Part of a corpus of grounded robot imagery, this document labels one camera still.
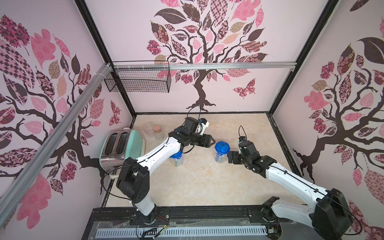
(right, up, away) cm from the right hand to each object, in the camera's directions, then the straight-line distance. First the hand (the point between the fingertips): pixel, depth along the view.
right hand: (233, 153), depth 85 cm
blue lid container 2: (-7, +3, -1) cm, 7 cm away
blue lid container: (-32, -3, -3) cm, 32 cm away
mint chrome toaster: (-65, +5, -4) cm, 66 cm away
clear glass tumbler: (-57, +15, +22) cm, 63 cm away
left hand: (-14, +6, -4) cm, 16 cm away
